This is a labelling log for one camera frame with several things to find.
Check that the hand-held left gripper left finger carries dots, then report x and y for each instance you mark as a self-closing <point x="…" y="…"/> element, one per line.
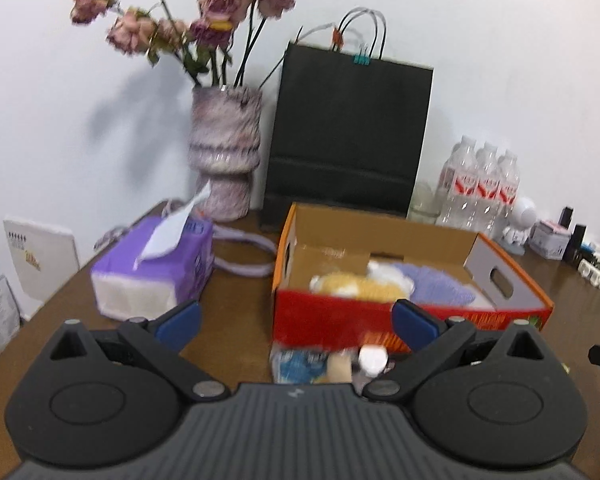
<point x="180" y="322"/>

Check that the black paper bag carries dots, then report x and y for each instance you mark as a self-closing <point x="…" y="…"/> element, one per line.
<point x="350" y="125"/>

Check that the white plush toy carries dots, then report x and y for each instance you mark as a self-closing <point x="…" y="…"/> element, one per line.
<point x="387" y="270"/>

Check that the orange tag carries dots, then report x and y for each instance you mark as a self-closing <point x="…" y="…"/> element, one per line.
<point x="337" y="39"/>

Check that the beige small item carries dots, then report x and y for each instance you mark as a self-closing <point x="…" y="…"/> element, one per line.
<point x="341" y="367"/>

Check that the dried pink rose bouquet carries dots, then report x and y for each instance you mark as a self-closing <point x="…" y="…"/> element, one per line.
<point x="220" y="2"/>

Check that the white round cap item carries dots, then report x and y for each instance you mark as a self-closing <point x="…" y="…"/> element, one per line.
<point x="372" y="359"/>

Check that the teal binder clip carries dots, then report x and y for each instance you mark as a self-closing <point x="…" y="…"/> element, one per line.
<point x="361" y="59"/>

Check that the blue white snack packet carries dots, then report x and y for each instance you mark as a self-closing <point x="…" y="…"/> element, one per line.
<point x="297" y="365"/>

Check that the white flat box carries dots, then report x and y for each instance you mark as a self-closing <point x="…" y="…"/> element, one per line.
<point x="40" y="255"/>

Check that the white astronaut figurine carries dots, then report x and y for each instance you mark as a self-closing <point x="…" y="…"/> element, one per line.
<point x="521" y="217"/>

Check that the yellow plush toy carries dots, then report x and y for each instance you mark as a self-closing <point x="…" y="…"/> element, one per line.
<point x="350" y="285"/>

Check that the purple marbled ceramic vase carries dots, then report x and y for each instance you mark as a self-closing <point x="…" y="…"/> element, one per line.
<point x="225" y="150"/>

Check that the clear water bottle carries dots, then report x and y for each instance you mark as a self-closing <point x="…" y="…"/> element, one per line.
<point x="507" y="190"/>
<point x="484" y="190"/>
<point x="455" y="180"/>

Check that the clear glass jar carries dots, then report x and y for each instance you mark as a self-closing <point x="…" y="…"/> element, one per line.
<point x="425" y="205"/>

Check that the purple tissue pack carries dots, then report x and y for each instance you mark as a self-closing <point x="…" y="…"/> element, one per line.
<point x="175" y="255"/>

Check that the orange cardboard box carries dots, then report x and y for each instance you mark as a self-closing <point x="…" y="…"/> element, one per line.
<point x="330" y="315"/>

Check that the purple knitted cloth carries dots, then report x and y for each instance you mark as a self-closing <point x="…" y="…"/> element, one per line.
<point x="435" y="285"/>

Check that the small white box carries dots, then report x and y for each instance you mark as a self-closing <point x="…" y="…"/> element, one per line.
<point x="550" y="240"/>

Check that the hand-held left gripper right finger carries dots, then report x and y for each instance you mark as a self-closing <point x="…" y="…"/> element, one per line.
<point x="415" y="325"/>

